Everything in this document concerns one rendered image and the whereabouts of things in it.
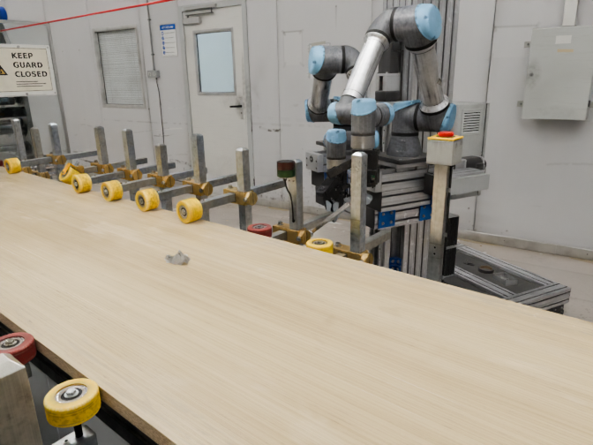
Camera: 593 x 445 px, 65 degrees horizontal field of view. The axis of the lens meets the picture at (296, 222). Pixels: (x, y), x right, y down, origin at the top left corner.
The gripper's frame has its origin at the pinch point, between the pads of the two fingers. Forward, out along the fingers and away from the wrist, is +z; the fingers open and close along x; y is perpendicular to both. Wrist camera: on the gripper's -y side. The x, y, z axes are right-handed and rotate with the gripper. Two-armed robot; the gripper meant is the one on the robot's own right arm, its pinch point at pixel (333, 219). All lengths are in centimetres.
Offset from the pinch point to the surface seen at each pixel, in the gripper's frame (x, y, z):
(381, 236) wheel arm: -26.4, -7.9, -0.7
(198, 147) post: 44, -28, -29
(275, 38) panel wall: 223, 221, -89
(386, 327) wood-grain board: -64, -73, -8
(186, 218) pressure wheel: 23, -53, -10
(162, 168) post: 69, -29, -18
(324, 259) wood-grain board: -33, -51, -8
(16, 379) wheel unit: -61, -136, -31
